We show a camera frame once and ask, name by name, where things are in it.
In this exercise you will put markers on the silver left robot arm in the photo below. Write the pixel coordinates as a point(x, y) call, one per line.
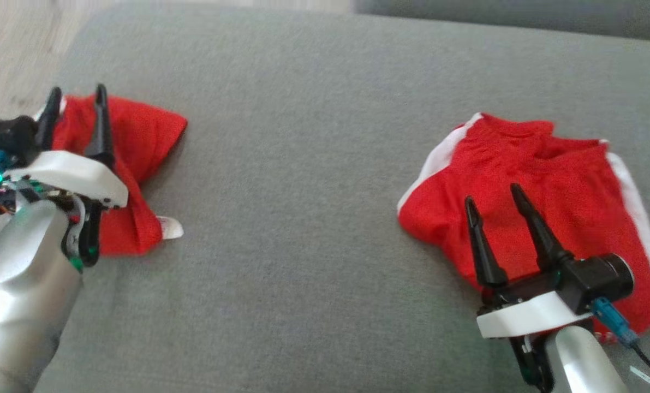
point(19, 295)

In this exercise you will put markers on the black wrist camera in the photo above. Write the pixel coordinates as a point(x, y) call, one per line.
point(597, 278)
point(8, 136)

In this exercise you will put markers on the large grey sofa seat cushion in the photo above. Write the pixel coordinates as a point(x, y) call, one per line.
point(303, 191)

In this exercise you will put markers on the medium grey sofa seat cushion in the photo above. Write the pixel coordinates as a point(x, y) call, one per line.
point(521, 16)

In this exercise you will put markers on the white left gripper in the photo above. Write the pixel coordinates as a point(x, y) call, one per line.
point(68, 172)

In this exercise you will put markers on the red garment with white stripes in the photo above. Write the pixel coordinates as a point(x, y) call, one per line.
point(565, 191)

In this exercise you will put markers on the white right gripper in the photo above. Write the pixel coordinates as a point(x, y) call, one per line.
point(521, 316)

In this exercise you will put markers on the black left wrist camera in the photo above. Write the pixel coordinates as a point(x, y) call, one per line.
point(8, 136)

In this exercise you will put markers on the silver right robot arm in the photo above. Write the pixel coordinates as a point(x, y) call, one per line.
point(581, 365)

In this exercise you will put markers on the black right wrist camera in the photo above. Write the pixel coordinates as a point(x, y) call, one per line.
point(597, 278)

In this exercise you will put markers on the red garment with paper tag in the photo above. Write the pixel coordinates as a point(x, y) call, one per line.
point(139, 136)

